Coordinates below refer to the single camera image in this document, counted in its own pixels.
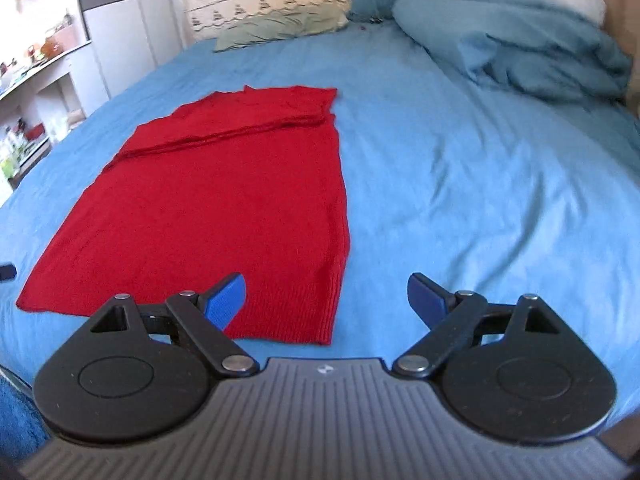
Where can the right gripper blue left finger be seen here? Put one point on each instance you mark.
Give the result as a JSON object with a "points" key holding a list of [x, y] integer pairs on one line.
{"points": [[217, 306]]}

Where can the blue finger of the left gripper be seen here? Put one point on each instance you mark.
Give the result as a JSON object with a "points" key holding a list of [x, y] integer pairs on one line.
{"points": [[7, 272]]}

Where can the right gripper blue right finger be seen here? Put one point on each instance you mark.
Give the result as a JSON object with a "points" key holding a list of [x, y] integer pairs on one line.
{"points": [[434, 305]]}

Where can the red knit sweater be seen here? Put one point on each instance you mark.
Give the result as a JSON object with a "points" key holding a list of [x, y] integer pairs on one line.
{"points": [[247, 182]]}

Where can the blue bed sheet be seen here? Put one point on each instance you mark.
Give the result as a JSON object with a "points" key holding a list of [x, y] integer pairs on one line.
{"points": [[477, 188]]}

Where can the white cluttered shelf unit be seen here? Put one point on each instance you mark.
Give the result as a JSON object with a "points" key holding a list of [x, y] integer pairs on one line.
{"points": [[63, 92]]}

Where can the teal folded duvet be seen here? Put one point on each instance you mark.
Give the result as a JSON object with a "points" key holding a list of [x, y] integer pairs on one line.
{"points": [[543, 52]]}

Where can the white grey wardrobe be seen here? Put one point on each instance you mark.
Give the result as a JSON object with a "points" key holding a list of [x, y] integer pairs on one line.
{"points": [[131, 38]]}

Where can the sage green pillow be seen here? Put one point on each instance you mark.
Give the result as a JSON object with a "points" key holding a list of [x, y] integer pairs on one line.
{"points": [[282, 24]]}

